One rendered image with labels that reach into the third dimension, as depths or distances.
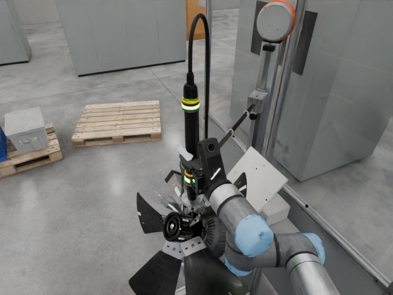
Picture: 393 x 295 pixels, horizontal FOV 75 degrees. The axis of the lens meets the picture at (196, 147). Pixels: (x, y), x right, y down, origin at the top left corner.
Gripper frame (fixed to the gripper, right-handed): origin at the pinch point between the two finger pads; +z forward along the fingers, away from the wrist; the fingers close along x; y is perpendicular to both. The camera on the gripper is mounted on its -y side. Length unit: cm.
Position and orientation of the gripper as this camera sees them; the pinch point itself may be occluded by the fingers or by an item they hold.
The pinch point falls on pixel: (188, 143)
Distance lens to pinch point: 74.7
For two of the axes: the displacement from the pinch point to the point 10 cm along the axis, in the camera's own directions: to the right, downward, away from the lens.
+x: 9.0, -2.5, 3.4
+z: -4.3, -5.4, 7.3
